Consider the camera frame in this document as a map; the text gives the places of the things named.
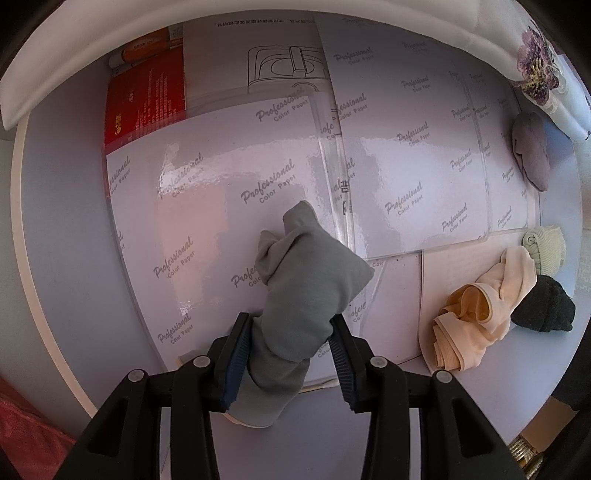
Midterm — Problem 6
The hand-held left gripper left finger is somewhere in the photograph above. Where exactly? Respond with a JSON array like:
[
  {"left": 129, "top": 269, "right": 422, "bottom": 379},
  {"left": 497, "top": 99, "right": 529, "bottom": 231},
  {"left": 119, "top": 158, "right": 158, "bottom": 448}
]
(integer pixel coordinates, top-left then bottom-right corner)
[{"left": 53, "top": 313, "right": 254, "bottom": 480}]

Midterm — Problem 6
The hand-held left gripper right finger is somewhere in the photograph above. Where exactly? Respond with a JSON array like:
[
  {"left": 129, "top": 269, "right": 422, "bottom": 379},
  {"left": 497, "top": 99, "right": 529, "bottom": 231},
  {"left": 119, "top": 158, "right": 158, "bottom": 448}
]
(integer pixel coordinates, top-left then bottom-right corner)
[{"left": 329, "top": 314, "right": 527, "bottom": 480}]

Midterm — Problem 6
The grey cloth bundle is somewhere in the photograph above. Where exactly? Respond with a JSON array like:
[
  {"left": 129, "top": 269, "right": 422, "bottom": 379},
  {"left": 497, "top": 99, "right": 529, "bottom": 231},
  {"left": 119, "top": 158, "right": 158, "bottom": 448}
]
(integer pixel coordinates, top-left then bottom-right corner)
[{"left": 226, "top": 200, "right": 375, "bottom": 426}]

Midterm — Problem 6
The cream peach cloth bundle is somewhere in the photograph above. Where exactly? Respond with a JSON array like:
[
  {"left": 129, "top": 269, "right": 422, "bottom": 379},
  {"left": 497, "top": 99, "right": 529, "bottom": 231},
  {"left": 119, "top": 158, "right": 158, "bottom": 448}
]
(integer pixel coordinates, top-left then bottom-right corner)
[{"left": 431, "top": 246, "right": 539, "bottom": 372}]

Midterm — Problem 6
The pale green cloth bundle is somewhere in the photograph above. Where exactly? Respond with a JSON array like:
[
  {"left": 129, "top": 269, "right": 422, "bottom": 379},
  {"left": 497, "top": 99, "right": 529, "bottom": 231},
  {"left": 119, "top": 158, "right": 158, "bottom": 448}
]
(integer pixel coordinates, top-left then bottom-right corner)
[{"left": 522, "top": 225, "right": 566, "bottom": 280}]

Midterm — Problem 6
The mauve cloth bundle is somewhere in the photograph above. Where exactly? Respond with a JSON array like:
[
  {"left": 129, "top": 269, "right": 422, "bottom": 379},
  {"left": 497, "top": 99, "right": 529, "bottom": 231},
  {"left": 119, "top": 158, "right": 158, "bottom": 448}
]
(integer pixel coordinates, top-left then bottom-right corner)
[{"left": 511, "top": 112, "right": 551, "bottom": 192}]

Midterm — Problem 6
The gold patterned clothing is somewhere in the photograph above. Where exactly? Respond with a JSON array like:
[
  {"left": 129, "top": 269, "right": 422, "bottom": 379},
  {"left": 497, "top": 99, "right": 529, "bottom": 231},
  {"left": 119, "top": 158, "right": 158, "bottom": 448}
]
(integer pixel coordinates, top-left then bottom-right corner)
[{"left": 508, "top": 436, "right": 559, "bottom": 480}]

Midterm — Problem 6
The black cloth bundle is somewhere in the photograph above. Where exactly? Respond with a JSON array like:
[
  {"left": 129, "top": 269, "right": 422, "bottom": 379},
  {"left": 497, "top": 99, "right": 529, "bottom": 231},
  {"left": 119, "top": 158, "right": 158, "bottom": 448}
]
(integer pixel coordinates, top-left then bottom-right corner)
[{"left": 510, "top": 274, "right": 577, "bottom": 333}]

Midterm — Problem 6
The stack of glossy paper sheets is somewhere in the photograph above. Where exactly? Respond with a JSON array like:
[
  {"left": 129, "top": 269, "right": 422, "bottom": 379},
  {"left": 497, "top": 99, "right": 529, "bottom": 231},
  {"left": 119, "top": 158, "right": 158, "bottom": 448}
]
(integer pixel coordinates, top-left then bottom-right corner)
[{"left": 105, "top": 18, "right": 541, "bottom": 384}]

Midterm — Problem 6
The red paper packet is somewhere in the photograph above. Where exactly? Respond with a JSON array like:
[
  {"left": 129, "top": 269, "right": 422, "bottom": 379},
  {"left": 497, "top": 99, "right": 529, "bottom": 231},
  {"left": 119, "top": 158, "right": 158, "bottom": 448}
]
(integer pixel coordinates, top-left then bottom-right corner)
[{"left": 104, "top": 48, "right": 188, "bottom": 153}]

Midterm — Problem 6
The white line-drawing instruction sheet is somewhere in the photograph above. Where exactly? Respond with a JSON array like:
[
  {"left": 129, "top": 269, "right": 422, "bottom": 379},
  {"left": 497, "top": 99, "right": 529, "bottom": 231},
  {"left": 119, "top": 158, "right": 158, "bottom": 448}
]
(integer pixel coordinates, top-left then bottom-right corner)
[{"left": 184, "top": 19, "right": 329, "bottom": 109}]

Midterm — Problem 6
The orange tube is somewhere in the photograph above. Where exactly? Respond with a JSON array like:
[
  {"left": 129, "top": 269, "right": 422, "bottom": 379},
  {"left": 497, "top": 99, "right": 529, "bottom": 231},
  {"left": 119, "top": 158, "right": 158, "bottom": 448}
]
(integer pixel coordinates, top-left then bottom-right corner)
[{"left": 108, "top": 28, "right": 184, "bottom": 70}]

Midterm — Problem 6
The white purple-floral folded blanket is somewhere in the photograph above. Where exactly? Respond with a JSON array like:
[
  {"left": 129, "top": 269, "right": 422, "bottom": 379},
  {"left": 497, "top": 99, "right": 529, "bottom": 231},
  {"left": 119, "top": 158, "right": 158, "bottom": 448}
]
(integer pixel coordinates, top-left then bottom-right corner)
[{"left": 0, "top": 0, "right": 591, "bottom": 141}]

